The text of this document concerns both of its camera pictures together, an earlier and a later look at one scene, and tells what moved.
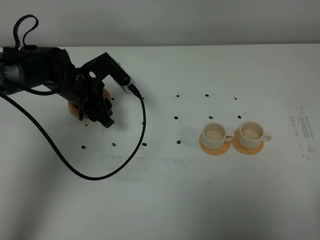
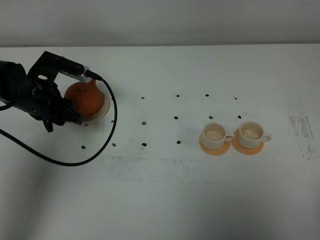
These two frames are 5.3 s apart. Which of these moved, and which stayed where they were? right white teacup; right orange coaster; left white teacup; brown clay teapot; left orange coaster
Moved: brown clay teapot
Stayed: right white teacup; left white teacup; left orange coaster; right orange coaster
